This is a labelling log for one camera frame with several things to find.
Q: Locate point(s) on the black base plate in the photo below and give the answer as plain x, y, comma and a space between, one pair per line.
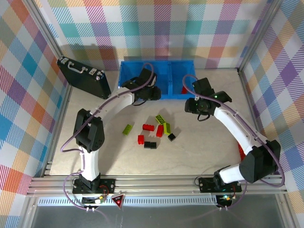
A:
109, 186
206, 185

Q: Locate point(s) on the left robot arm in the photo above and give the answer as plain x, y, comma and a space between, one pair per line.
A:
90, 130

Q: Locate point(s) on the lime green lego brick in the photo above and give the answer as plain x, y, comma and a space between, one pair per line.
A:
160, 119
127, 129
167, 128

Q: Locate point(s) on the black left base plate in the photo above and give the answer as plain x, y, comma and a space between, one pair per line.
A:
109, 186

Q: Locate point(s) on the black carrying case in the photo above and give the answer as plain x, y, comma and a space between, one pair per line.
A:
88, 82

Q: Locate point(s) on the aluminium corner post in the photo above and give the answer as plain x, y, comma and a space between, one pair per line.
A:
51, 40
259, 35

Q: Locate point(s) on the perforated metal strip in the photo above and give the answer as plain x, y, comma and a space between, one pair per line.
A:
154, 201

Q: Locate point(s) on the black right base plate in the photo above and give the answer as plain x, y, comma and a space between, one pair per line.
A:
206, 185

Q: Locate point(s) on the aluminium side rail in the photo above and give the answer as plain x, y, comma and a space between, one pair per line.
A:
63, 107
253, 107

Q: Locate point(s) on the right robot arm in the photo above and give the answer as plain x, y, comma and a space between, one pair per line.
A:
259, 164

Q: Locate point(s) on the red cylindrical object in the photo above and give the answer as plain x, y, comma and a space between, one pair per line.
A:
241, 152

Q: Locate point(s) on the aluminium front rail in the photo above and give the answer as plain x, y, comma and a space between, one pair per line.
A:
154, 185

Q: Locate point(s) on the right circuit board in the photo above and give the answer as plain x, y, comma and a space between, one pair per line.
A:
224, 198

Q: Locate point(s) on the left circuit board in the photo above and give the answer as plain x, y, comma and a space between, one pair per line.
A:
95, 200

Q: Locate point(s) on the black lego brick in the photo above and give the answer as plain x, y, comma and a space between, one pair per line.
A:
147, 144
153, 145
171, 137

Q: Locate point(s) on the circuit board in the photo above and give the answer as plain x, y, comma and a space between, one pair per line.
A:
224, 198
95, 200

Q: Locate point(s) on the red lego brick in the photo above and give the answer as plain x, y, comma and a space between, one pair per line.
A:
184, 91
160, 130
148, 127
141, 139

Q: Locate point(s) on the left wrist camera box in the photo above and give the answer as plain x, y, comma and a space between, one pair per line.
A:
146, 76

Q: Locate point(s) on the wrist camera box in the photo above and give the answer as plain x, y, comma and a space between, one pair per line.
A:
203, 86
146, 76

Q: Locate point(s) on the red triangular sign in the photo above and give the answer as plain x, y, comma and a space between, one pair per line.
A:
118, 202

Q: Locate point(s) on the blue three-compartment bin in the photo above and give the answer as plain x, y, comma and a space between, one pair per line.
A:
161, 71

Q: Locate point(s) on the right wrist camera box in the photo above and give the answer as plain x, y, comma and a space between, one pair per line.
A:
203, 86

